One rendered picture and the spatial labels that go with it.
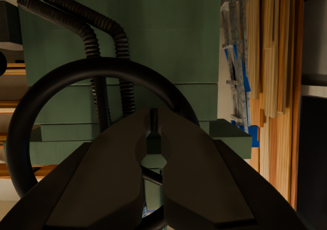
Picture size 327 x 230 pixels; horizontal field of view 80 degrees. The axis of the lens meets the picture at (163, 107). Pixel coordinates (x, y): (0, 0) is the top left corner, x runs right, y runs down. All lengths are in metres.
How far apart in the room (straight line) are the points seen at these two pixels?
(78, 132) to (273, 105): 1.59
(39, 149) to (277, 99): 1.67
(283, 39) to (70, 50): 1.57
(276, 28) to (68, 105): 1.63
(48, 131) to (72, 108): 0.08
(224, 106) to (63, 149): 2.78
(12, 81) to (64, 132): 3.28
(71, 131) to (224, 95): 2.75
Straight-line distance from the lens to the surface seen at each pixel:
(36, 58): 0.53
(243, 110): 1.32
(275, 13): 1.86
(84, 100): 0.49
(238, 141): 0.52
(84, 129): 0.50
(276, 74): 1.82
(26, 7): 0.43
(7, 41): 0.52
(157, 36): 0.47
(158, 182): 0.32
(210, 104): 0.48
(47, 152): 0.56
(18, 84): 3.73
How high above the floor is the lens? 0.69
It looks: 9 degrees up
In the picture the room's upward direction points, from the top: 179 degrees clockwise
